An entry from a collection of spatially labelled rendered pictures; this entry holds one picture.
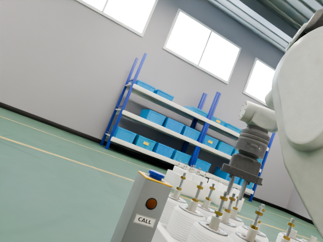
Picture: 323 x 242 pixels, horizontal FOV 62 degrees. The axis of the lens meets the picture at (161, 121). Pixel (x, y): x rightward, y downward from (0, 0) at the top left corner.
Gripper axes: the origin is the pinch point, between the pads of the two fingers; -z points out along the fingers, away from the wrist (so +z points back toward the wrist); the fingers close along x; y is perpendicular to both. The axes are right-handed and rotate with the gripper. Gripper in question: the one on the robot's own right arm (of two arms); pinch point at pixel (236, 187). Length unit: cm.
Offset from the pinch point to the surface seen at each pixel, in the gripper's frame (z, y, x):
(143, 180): -5.5, -24.5, -23.7
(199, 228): -11.4, -19.2, -8.1
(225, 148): 55, 524, 40
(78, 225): -36, 16, -47
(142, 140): 4, 426, -120
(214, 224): -9.7, -17.1, -4.9
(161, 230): -17.9, -10.0, -16.3
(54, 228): -36, 5, -50
